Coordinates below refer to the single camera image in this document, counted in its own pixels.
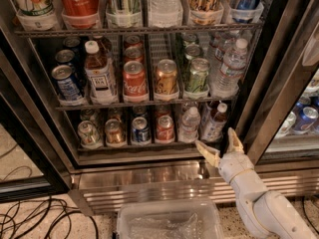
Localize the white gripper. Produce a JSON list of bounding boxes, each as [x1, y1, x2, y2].
[[195, 127, 254, 183]]

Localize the tea bottle with white cap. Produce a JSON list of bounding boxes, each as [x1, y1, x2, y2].
[[200, 103, 227, 141]]

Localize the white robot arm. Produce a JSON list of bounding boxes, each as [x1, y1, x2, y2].
[[195, 127, 317, 239]]

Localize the clear water bottle bottom shelf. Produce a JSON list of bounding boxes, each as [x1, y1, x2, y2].
[[178, 107, 201, 142]]

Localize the orange can bottom shelf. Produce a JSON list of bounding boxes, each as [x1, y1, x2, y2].
[[156, 116, 174, 143]]

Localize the right fridge glass door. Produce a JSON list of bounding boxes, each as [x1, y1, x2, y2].
[[236, 0, 319, 174]]

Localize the water bottle middle shelf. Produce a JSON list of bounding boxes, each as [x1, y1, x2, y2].
[[211, 38, 248, 99]]

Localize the green can middle shelf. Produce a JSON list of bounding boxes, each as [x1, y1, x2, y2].
[[184, 58, 210, 99]]

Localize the blue pepsi can bottom shelf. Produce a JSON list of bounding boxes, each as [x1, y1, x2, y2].
[[132, 117, 151, 144]]

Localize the gold can middle shelf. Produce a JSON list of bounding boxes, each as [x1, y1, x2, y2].
[[155, 59, 178, 101]]

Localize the gold can shelf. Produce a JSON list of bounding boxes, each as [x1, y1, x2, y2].
[[155, 59, 178, 101], [105, 119, 126, 146]]

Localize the gold can bottom shelf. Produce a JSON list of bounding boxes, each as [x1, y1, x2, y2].
[[105, 119, 126, 146]]

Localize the red coca-cola can middle shelf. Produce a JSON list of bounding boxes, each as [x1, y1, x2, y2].
[[123, 61, 149, 103]]

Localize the stainless fridge bottom grille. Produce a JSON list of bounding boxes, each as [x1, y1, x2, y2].
[[69, 159, 319, 216]]

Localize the green white can bottom shelf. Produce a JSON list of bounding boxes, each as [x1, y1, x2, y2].
[[78, 120, 103, 149]]

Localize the large tea bottle middle shelf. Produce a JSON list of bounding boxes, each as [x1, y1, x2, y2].
[[85, 41, 117, 105]]

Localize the clear bottle top shelf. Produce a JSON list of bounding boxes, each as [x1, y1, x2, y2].
[[148, 0, 182, 28]]

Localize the blue can middle shelf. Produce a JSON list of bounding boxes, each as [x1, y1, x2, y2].
[[51, 65, 83, 101]]

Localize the green bottle top shelf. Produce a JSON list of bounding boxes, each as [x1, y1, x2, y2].
[[106, 0, 142, 28]]

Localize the red coca-cola bottle top shelf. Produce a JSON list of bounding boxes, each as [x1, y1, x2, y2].
[[62, 0, 99, 29]]

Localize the white 7up bottle top shelf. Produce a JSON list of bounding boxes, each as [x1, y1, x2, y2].
[[15, 0, 59, 31]]

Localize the clear plastic bin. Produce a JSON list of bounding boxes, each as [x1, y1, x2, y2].
[[117, 199, 224, 239]]

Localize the blue can behind right door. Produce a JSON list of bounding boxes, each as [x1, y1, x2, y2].
[[292, 107, 318, 134]]

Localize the black cables on floor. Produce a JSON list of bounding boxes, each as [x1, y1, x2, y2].
[[0, 196, 100, 239]]

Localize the left fridge door frame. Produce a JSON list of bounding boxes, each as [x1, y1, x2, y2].
[[0, 33, 68, 203]]

